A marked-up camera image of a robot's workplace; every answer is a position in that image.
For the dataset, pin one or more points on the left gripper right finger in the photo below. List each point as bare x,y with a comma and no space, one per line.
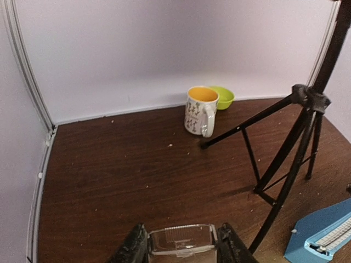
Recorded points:
230,248

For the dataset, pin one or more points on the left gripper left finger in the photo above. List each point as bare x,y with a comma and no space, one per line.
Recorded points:
134,247

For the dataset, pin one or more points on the clear plastic metronome cover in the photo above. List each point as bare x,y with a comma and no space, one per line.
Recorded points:
186,243

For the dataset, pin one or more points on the blue metronome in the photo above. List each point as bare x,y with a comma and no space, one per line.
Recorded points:
319,235

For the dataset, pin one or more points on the black music stand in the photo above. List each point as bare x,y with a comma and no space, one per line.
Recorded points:
306,129

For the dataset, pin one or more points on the white floral mug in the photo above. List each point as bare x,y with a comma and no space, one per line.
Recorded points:
200,111

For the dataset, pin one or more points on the green bowl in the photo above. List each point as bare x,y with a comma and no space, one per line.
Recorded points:
226,97

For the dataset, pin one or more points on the right aluminium frame post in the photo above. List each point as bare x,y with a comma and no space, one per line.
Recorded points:
329,30

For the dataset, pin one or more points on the aluminium frame post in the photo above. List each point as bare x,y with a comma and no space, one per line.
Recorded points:
12,24
329,30

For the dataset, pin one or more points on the left aluminium frame post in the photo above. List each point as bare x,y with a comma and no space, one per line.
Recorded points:
12,24

